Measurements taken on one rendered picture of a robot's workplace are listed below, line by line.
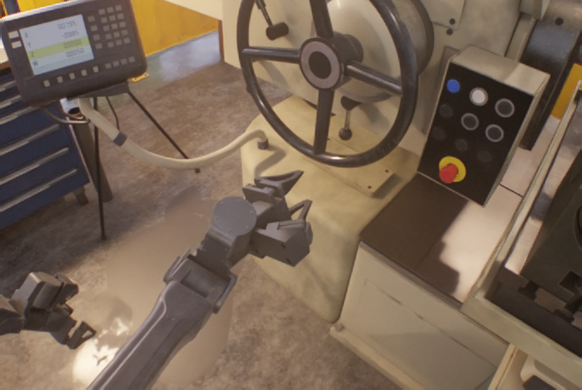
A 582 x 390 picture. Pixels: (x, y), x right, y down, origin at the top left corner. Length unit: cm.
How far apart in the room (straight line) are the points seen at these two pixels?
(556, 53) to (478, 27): 17
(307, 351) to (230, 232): 128
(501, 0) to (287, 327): 146
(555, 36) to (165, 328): 80
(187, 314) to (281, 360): 124
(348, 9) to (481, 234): 95
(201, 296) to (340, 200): 95
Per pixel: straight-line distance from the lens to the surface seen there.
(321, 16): 65
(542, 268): 81
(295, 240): 53
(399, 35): 56
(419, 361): 157
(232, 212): 50
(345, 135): 96
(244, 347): 174
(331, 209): 137
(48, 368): 192
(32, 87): 112
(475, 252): 137
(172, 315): 48
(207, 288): 53
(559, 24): 85
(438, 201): 148
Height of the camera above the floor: 159
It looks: 41 degrees down
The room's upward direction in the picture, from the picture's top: 3 degrees clockwise
